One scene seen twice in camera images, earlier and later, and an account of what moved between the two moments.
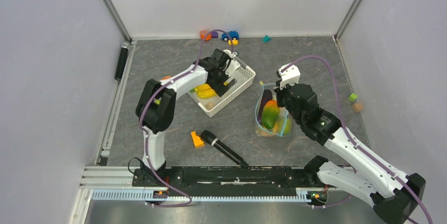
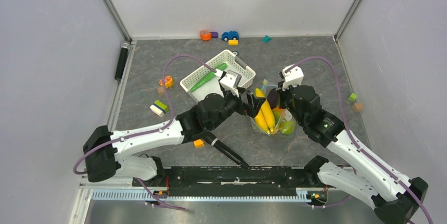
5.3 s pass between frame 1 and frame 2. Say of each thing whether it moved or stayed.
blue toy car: stayed
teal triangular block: stayed
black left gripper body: moved
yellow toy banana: moved
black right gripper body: stayed
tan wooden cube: stayed
